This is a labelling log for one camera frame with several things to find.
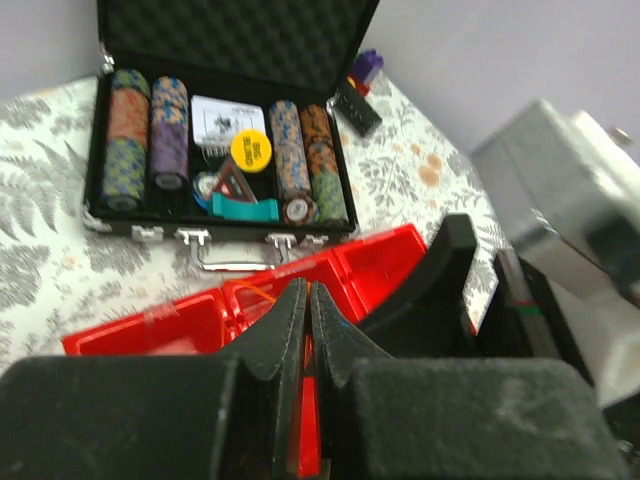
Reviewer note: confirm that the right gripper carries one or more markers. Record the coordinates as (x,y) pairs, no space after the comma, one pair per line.
(426,315)

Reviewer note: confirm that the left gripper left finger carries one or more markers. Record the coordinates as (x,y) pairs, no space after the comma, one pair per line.
(233,414)

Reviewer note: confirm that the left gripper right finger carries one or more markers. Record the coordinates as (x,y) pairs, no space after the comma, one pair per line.
(380,417)

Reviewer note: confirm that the red compartment tray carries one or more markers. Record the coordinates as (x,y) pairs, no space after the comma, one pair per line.
(359,276)

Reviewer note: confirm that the orange black chip row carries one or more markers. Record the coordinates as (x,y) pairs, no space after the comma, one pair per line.
(323,167)

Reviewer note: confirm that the grey blue chip row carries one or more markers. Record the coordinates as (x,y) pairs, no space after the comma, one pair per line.
(292,171)

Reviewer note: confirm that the teal plastic piece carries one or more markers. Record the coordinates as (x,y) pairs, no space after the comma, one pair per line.
(229,209)

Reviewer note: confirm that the black remote control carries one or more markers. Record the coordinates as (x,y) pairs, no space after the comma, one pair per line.
(355,110)

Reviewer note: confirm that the floral table mat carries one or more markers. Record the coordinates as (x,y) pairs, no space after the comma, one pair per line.
(58,278)

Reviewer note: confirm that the red triangle piece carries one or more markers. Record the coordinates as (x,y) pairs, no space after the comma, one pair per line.
(231,182)

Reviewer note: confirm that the yellow dealer button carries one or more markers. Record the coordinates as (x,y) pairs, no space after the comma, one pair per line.
(251,150)

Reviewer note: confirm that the green poker chip row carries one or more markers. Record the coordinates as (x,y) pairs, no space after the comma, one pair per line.
(124,173)

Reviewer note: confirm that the colourful block toy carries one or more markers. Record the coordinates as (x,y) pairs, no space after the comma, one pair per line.
(366,67)

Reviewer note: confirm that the white card deck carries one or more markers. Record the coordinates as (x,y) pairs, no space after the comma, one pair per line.
(215,122)

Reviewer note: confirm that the black poker chip case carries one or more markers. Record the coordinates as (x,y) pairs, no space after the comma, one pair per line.
(253,52)

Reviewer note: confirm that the purple poker chip row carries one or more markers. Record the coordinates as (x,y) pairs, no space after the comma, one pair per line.
(169,133)

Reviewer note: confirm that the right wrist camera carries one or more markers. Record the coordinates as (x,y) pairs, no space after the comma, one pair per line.
(566,195)

